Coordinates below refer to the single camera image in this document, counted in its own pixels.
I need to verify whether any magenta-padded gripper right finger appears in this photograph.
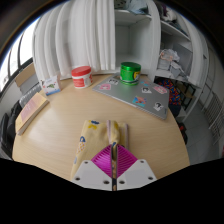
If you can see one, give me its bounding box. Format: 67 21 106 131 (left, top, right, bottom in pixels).
116 143 158 192

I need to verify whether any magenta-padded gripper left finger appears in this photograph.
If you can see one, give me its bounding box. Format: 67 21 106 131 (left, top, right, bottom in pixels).
71 143 115 192

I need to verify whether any silver laptop with stickers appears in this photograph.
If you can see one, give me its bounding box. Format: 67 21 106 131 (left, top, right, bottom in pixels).
91 74 171 121

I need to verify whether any colourful patterned bag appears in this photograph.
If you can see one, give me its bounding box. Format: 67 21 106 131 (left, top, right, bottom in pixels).
155 77 183 118

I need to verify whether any yellow and pink book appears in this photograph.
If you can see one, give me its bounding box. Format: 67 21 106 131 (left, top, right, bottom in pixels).
14 92 51 136

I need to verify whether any small white picture card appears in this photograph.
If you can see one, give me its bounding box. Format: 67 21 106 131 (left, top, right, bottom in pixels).
39 75 62 97

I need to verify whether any white jar with red lid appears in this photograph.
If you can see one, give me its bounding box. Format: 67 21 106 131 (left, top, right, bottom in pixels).
70 65 94 90

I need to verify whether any green metal tin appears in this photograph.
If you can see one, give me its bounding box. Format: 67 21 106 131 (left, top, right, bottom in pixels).
119 61 142 87

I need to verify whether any white radiator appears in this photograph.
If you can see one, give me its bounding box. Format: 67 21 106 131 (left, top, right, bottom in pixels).
18 82 43 109

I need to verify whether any cardboard box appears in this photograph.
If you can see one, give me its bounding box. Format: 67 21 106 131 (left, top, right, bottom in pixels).
14 62 40 90

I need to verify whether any white shelf unit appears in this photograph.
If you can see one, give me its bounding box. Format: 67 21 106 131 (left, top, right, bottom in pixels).
113 0 210 118

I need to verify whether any dark-framed window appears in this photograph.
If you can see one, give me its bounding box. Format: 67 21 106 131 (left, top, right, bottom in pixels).
0 29 35 95

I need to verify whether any white curtain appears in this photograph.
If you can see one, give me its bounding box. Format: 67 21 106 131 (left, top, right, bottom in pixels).
31 0 117 82

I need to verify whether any white wire rack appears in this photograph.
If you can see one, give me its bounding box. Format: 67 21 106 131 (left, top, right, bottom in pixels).
202 91 224 145

